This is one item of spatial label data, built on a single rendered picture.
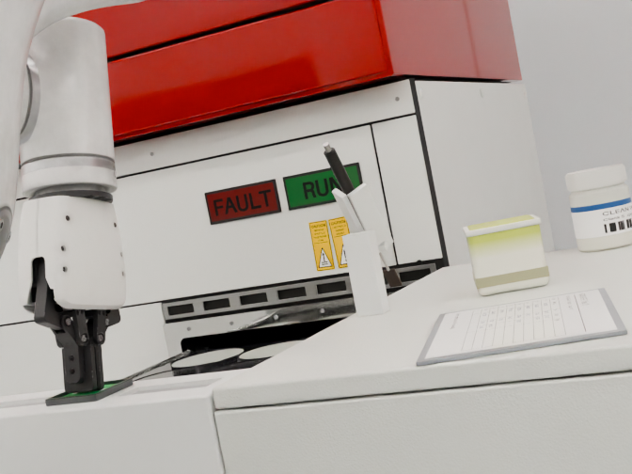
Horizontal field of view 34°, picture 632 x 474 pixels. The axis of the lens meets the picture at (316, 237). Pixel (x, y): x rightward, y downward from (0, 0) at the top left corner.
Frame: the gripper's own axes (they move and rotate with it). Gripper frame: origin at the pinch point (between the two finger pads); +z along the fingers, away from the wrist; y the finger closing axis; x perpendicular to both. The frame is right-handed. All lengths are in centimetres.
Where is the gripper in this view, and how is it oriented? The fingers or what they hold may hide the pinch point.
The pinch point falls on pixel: (83, 369)
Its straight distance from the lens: 94.5
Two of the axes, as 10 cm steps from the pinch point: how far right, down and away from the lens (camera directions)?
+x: 8.9, -1.5, -4.2
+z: 1.0, 9.9, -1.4
